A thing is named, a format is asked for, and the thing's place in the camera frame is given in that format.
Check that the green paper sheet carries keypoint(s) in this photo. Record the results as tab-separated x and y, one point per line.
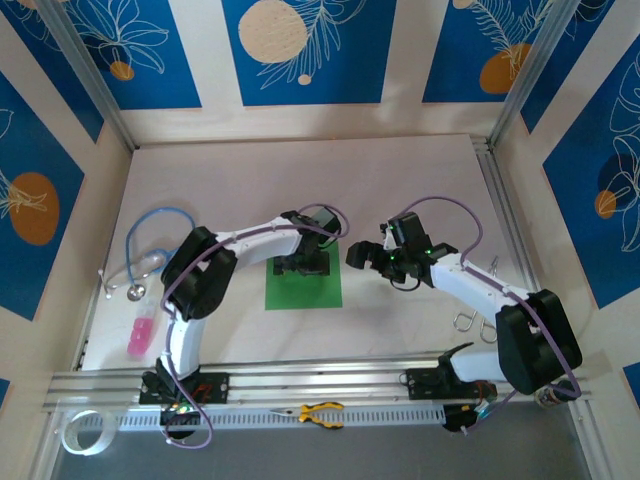
300	295

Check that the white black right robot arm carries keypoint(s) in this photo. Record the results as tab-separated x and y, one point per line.
470	285

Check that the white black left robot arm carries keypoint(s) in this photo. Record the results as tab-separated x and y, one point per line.
260	245

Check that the yellow black pliers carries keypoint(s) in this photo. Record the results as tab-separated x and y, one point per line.
312	414

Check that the blue stethoscope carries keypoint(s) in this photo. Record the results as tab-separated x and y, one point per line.
134	292

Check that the black right controller board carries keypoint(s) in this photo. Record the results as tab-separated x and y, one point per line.
452	422

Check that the black controller board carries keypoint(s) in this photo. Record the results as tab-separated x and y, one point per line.
452	422
187	417

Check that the pink plastic container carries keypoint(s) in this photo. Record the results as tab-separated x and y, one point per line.
140	340

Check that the black left controller board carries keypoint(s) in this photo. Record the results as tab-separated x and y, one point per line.
187	417

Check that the dark capped bottle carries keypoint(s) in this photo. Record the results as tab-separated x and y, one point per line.
550	397

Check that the clear tape roll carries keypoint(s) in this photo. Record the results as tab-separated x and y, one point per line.
106	435

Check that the aluminium mounting rail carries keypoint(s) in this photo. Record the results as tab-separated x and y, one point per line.
320	380

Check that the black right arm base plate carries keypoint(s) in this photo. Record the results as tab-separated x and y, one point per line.
420	382

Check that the aluminium side rail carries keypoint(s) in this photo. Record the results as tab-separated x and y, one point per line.
502	210

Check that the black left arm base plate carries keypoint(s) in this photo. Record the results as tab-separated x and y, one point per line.
215	387

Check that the aluminium frame post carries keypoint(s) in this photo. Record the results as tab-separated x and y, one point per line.
95	85
527	75

